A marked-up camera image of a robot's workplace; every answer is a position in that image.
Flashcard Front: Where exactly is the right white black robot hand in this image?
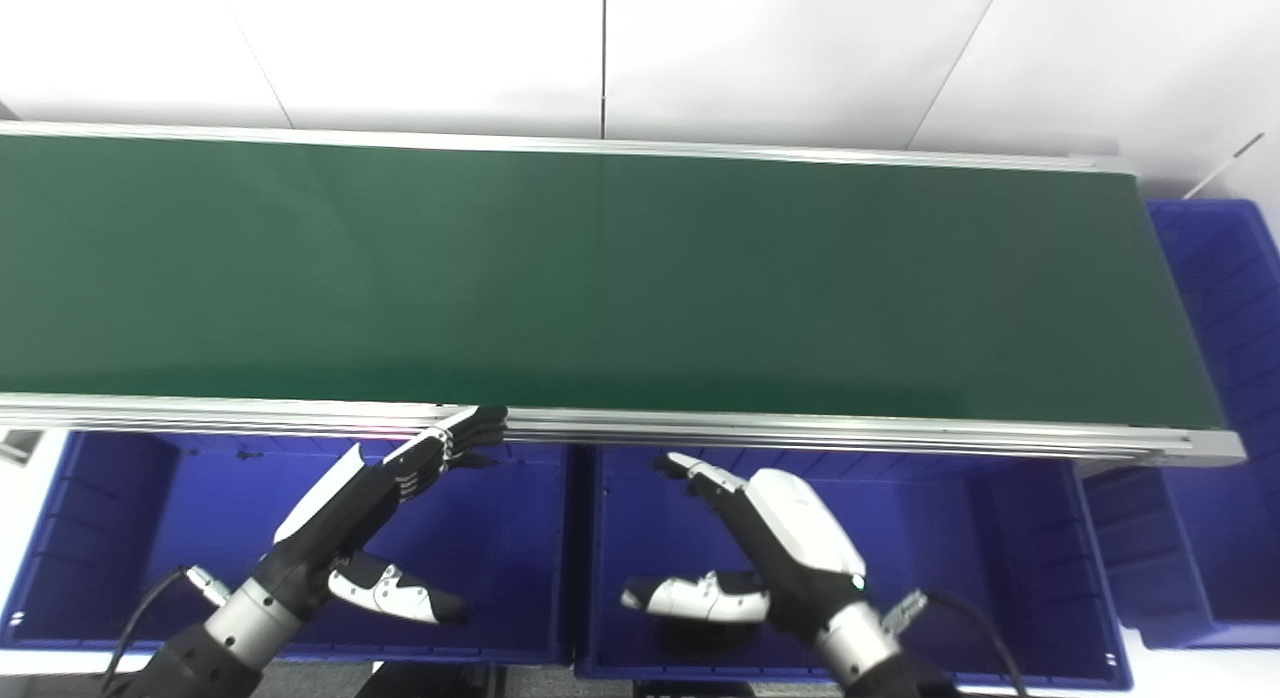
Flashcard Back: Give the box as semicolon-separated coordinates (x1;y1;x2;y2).
619;451;869;639

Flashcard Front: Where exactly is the blue plastic bin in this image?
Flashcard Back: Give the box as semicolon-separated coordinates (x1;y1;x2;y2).
575;446;1133;691
0;430;573;667
1085;200;1280;649

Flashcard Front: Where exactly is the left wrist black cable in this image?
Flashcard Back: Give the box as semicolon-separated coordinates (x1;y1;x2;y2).
100;566;236;689

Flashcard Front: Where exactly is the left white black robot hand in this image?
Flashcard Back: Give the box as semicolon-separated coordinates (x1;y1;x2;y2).
250;406;509;625

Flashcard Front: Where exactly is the green conveyor belt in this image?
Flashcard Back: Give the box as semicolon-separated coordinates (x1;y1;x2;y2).
0;136;1226;429
0;121;1246;469

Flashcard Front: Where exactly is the thin white black rod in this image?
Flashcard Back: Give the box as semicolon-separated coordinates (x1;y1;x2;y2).
1185;133;1266;199

